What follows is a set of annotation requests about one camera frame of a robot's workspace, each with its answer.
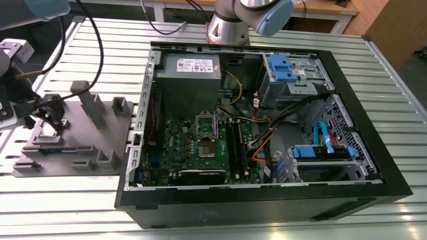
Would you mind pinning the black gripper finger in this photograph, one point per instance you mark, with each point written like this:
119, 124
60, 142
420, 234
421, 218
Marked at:
54, 116
40, 114

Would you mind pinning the silver CPU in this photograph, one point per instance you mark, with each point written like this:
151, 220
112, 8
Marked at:
46, 132

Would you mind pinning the metal locking lever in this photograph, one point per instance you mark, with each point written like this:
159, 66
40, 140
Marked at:
217, 130

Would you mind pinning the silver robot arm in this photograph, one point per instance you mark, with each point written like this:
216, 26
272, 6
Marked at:
229, 27

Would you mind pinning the CPU socket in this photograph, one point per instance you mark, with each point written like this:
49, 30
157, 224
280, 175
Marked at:
207, 150

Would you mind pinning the grey plastic parts rack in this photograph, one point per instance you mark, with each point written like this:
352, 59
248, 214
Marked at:
82, 142

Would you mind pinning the RAM stick with blue label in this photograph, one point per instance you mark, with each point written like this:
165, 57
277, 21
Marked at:
57, 150

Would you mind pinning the green motherboard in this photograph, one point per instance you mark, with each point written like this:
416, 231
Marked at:
176, 150

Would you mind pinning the grey power supply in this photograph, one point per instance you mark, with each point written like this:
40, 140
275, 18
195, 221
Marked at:
196, 66

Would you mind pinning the black graphics card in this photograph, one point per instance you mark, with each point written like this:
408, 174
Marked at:
200, 176

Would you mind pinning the black RAM slot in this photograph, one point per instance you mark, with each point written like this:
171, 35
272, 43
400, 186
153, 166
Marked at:
232, 147

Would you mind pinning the black RAM stick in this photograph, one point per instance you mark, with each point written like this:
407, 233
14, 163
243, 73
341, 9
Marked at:
241, 147

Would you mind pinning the black PC case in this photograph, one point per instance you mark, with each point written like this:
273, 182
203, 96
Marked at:
233, 207

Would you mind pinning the blue drive carrier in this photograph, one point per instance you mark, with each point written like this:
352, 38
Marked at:
283, 61

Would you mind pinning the metal drive cage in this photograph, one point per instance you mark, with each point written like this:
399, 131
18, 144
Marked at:
300, 90

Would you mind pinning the blue disk carrier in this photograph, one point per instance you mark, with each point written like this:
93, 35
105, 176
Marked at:
304, 153

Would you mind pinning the metal disk bay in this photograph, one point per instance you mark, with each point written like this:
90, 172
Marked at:
333, 163

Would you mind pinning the wooden desk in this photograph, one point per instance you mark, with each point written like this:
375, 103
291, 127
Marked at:
333, 10

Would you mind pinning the brown wooden cabinet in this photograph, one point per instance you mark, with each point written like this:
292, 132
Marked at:
400, 30

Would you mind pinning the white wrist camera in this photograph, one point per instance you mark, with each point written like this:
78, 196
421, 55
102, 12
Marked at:
17, 50
6, 117

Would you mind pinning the white metal desk frame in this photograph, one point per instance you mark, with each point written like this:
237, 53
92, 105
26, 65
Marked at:
157, 12

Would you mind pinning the pale blue plastic bracket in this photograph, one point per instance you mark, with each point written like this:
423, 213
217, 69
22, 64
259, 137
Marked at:
280, 170

